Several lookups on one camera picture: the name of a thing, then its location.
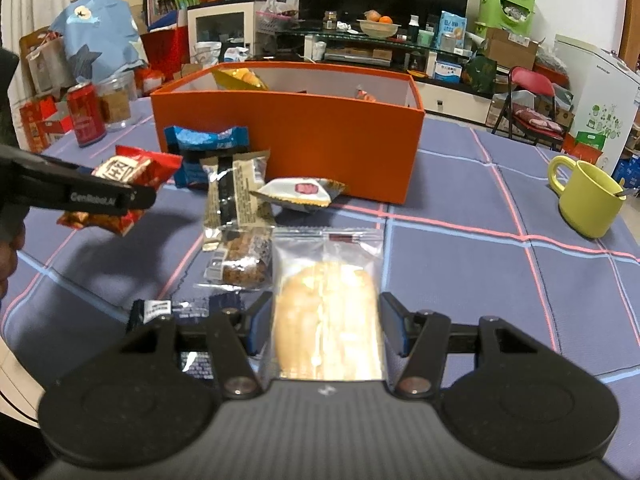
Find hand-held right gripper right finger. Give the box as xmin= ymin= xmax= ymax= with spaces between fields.
xmin=379 ymin=291 xmax=556 ymax=401

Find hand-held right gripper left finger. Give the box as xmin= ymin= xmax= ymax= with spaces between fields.
xmin=107 ymin=291 xmax=274 ymax=401

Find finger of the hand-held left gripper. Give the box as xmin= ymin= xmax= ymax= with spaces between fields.
xmin=0 ymin=144 xmax=157 ymax=212

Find clear bread packet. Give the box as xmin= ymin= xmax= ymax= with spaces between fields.
xmin=270 ymin=227 xmax=386 ymax=382

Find clear sesame cake packet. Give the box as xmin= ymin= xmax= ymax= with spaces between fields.
xmin=202 ymin=227 xmax=274 ymax=291

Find red snack packet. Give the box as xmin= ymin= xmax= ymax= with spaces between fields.
xmin=57 ymin=145 xmax=183 ymax=237

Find black and beige snack packet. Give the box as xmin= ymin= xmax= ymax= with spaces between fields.
xmin=200 ymin=150 xmax=274 ymax=241

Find blue cookie packet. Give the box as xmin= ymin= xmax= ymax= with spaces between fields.
xmin=165 ymin=125 xmax=249 ymax=189

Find orange cardboard box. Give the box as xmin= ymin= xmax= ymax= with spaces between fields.
xmin=150 ymin=61 xmax=426 ymax=205

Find yellow snack packet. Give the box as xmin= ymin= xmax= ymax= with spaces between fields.
xmin=212 ymin=67 xmax=268 ymax=92

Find red and white box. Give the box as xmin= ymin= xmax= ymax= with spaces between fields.
xmin=20 ymin=100 xmax=76 ymax=153

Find red drink can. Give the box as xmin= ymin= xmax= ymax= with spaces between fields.
xmin=66 ymin=81 xmax=107 ymax=148

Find clear plastic jar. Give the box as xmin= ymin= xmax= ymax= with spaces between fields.
xmin=97 ymin=71 xmax=138 ymax=133

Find navy snack packet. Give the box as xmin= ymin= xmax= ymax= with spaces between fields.
xmin=127 ymin=292 xmax=246 ymax=378

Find white packet with red label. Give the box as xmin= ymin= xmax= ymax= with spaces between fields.
xmin=250 ymin=177 xmax=346 ymax=213

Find blue shark bag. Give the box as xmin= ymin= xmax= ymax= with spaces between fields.
xmin=50 ymin=0 xmax=146 ymax=86

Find red gift bag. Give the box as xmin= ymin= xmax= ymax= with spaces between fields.
xmin=140 ymin=27 xmax=190 ymax=81

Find white glass door cabinet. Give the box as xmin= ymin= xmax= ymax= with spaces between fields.
xmin=187 ymin=2 xmax=258 ymax=68

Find green mug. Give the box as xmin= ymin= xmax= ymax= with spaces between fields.
xmin=547 ymin=155 xmax=627 ymax=239

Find white tv cabinet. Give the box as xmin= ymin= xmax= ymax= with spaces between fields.
xmin=415 ymin=77 xmax=501 ymax=126

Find orange and green bag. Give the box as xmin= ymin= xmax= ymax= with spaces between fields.
xmin=562 ymin=132 xmax=608 ymax=163

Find dark green bag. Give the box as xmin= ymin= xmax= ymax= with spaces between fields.
xmin=462 ymin=55 xmax=498 ymax=93

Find red folding chair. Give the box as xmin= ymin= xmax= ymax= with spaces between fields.
xmin=492 ymin=67 xmax=576 ymax=151

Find white fruit bowl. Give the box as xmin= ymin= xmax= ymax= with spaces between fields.
xmin=356 ymin=19 xmax=401 ymax=38

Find brown cardboard box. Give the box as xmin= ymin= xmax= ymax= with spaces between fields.
xmin=482 ymin=27 xmax=543 ymax=71

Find green stacked bins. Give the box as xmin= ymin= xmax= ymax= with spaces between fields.
xmin=475 ymin=0 xmax=538 ymax=38

